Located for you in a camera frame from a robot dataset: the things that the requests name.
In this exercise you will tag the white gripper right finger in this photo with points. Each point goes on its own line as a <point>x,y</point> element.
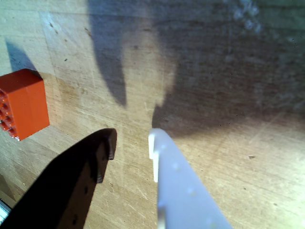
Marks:
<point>181,190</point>

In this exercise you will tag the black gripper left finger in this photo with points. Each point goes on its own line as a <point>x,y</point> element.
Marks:
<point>59,186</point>

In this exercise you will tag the red lego block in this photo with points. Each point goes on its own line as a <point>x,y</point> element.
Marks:
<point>26,102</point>

